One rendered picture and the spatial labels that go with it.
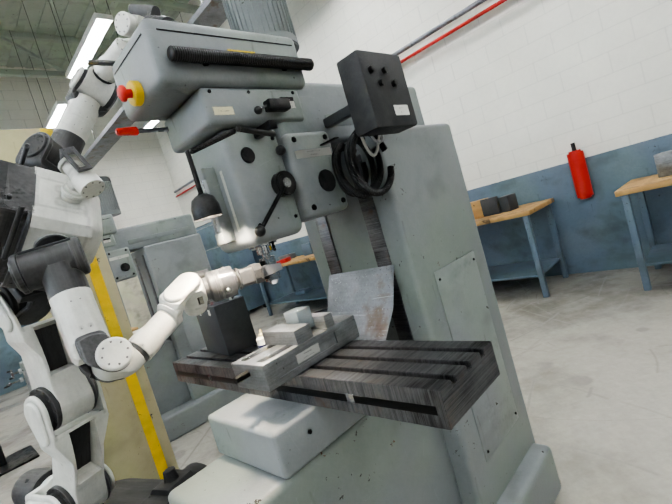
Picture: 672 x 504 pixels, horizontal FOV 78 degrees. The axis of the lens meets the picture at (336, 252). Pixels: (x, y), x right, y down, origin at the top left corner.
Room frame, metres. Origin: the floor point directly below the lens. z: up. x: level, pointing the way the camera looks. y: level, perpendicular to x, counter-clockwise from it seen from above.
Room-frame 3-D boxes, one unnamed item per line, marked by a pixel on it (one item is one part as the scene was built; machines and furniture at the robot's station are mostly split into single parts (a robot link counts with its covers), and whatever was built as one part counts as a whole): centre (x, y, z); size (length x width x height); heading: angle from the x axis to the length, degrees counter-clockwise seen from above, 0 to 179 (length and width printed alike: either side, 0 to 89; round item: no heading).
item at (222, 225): (1.16, 0.28, 1.45); 0.04 x 0.04 x 0.21; 44
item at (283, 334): (1.15, 0.20, 1.05); 0.15 x 0.06 x 0.04; 45
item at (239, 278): (1.20, 0.29, 1.23); 0.13 x 0.12 x 0.10; 19
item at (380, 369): (1.27, 0.24, 0.92); 1.24 x 0.23 x 0.08; 44
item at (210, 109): (1.26, 0.17, 1.68); 0.34 x 0.24 x 0.10; 134
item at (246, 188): (1.23, 0.20, 1.47); 0.21 x 0.19 x 0.32; 44
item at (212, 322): (1.58, 0.49, 1.06); 0.22 x 0.12 x 0.20; 37
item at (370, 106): (1.20, -0.25, 1.62); 0.20 x 0.09 x 0.21; 134
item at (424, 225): (1.66, -0.24, 0.78); 0.50 x 0.47 x 1.56; 134
